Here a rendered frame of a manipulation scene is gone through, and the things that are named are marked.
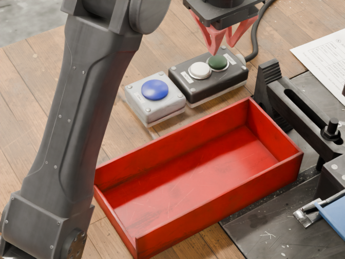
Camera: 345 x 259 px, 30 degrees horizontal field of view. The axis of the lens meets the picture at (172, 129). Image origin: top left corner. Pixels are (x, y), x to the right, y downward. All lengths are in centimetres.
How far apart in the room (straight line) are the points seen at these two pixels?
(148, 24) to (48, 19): 197
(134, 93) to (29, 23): 165
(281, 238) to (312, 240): 4
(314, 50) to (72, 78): 55
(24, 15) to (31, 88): 160
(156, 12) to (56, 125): 15
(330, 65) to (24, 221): 58
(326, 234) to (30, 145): 42
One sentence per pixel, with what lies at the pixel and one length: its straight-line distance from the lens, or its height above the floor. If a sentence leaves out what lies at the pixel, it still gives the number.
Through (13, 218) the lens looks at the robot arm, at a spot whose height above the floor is 105.
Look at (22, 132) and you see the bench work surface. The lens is 95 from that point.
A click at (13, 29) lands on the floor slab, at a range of 255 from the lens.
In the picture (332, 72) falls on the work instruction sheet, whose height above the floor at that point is 90.
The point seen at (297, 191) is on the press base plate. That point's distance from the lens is 89.
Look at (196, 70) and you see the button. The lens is 97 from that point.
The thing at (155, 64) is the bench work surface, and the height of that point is 90.
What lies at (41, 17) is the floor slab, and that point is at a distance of 258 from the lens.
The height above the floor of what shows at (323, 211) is 101.
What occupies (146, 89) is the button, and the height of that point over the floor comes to 94.
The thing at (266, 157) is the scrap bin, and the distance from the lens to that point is 91.
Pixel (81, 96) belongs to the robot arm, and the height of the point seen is 116.
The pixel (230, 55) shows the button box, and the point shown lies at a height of 93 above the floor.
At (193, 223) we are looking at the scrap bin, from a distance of 81.
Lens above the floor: 161
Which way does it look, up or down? 49 degrees down
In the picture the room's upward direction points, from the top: 1 degrees clockwise
